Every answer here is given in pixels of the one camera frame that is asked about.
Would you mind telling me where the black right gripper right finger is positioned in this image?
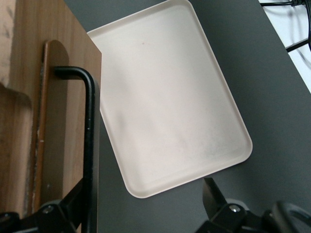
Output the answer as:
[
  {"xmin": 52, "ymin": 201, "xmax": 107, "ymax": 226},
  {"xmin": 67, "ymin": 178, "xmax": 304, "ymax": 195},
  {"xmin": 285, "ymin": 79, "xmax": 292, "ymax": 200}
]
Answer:
[{"xmin": 194, "ymin": 177, "xmax": 251, "ymax": 233}]

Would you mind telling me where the beige rectangular plastic tray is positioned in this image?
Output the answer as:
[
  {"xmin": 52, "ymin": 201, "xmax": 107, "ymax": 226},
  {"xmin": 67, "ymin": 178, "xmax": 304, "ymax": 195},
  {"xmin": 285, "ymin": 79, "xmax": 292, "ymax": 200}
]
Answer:
[{"xmin": 86, "ymin": 0, "xmax": 254, "ymax": 200}]

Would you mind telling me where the black floor cable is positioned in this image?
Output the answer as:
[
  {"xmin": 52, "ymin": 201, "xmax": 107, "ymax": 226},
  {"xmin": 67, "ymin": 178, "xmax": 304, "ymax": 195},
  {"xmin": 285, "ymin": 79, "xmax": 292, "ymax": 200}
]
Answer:
[{"xmin": 259, "ymin": 0, "xmax": 311, "ymax": 7}]

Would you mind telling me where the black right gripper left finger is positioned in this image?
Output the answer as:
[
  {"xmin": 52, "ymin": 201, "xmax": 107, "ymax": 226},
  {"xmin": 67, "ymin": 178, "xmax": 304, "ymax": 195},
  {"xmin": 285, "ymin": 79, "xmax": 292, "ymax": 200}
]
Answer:
[{"xmin": 0, "ymin": 178, "xmax": 86, "ymax": 233}]

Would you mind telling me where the wooden drawer with black handle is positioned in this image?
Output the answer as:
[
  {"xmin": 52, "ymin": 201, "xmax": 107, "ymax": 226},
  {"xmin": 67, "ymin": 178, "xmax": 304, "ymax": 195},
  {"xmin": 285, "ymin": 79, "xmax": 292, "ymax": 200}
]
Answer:
[{"xmin": 13, "ymin": 0, "xmax": 103, "ymax": 219}]

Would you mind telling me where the black stand leg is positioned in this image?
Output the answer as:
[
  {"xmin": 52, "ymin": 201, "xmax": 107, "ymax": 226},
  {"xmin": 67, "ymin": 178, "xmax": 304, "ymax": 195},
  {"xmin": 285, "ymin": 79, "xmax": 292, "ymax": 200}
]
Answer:
[{"xmin": 285, "ymin": 0, "xmax": 311, "ymax": 53}]

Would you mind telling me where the black metal drawer handle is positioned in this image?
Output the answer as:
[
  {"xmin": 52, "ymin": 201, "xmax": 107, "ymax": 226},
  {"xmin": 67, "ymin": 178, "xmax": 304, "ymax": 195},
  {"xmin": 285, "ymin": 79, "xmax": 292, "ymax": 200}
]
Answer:
[{"xmin": 53, "ymin": 66, "xmax": 99, "ymax": 233}]

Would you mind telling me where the oak wooden drawer cabinet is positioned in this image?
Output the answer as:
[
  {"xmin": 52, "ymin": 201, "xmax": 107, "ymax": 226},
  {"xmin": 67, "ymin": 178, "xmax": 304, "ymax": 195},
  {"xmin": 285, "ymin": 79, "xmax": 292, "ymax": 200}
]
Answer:
[{"xmin": 0, "ymin": 0, "xmax": 103, "ymax": 220}]

